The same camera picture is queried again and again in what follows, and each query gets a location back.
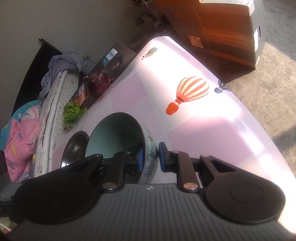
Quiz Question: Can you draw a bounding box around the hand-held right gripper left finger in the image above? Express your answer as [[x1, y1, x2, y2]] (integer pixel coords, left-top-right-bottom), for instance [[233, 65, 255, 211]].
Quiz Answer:
[[79, 142, 144, 193]]

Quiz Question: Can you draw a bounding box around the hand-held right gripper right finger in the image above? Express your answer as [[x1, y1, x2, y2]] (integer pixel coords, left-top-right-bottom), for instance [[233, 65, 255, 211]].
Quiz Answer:
[[158, 142, 236, 192]]

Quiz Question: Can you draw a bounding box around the teal floral ceramic bowl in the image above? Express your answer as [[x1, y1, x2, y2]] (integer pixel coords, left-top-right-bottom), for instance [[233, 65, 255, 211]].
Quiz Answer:
[[85, 112, 159, 184]]

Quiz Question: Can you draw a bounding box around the balloon print tablecloth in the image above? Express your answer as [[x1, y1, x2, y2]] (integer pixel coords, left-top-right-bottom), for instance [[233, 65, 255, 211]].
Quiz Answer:
[[46, 36, 296, 233]]

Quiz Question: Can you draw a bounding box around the green lettuce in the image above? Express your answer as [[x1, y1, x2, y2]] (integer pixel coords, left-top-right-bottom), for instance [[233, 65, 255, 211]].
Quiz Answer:
[[61, 101, 88, 128]]

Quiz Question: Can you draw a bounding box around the white quilted mattress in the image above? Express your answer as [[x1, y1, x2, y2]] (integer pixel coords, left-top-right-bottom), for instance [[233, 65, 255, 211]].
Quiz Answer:
[[31, 70, 80, 179]]

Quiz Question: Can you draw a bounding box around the flat printed cardboard box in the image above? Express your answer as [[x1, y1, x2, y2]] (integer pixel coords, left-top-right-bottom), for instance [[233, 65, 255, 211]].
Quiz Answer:
[[69, 41, 138, 109]]

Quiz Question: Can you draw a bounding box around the pink patterned blanket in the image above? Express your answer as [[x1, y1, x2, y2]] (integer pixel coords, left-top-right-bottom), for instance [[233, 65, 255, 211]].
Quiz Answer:
[[0, 100, 42, 182]]

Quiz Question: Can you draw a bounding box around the grey clothing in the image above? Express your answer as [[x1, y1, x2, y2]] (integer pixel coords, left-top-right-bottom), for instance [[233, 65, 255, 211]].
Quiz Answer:
[[40, 49, 93, 99]]

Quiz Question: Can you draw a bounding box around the black headboard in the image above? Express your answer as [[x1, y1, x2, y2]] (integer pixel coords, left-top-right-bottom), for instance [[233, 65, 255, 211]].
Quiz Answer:
[[10, 37, 63, 116]]

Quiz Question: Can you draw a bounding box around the large brown cardboard box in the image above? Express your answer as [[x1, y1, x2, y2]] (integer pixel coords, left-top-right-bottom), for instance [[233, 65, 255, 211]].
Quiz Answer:
[[154, 0, 266, 69]]

